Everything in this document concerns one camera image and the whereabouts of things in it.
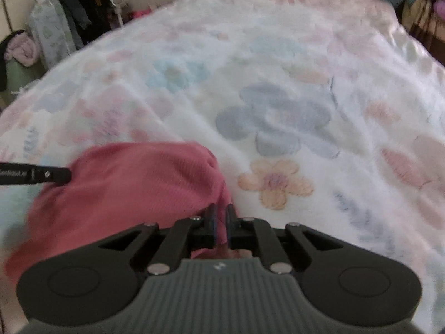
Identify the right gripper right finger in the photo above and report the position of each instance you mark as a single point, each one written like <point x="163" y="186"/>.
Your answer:
<point x="258" y="237"/>

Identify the light floral hanging garment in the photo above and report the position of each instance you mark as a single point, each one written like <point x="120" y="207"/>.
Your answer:
<point x="51" y="33"/>

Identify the brown patterned curtain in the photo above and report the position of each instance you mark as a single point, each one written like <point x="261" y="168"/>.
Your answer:
<point x="424" y="20"/>

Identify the pink turtleneck sweater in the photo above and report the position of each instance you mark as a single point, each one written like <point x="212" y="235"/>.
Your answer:
<point x="115" y="187"/>

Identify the dark hanging clothes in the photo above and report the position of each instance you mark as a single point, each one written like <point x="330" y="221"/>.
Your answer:
<point x="87" y="19"/>

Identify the pink fluffy clothes bundle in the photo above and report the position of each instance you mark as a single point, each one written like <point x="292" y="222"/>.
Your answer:
<point x="23" y="49"/>

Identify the floral white duvet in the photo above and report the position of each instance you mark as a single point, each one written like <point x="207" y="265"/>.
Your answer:
<point x="323" y="112"/>

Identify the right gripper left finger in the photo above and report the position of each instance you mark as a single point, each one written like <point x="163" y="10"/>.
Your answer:
<point x="182" y="239"/>

